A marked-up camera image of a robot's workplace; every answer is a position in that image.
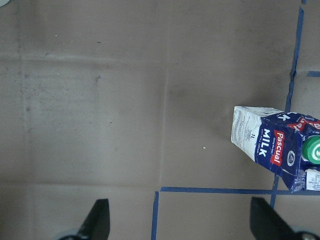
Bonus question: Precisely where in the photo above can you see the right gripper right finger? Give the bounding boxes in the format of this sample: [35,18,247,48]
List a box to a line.
[250,197,303,240]

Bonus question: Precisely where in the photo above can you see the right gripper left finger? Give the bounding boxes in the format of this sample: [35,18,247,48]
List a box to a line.
[76,198,110,240]

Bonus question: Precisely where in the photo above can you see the blue white milk carton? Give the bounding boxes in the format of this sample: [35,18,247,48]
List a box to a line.
[231,106,320,192]

